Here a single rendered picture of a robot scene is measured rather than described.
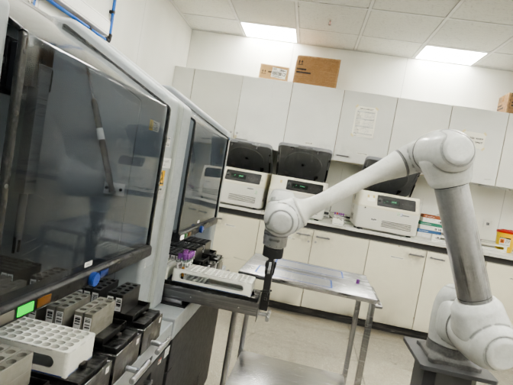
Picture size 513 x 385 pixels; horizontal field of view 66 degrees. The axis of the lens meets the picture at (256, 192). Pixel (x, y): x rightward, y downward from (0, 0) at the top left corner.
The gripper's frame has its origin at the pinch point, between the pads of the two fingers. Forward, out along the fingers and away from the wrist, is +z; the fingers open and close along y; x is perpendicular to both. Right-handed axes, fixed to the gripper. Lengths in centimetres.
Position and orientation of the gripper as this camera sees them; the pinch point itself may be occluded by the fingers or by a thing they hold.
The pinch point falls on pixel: (264, 300)
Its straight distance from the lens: 152.1
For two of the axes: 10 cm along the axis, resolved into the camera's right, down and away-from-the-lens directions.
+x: 9.8, 1.7, -1.2
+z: -1.7, 9.8, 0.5
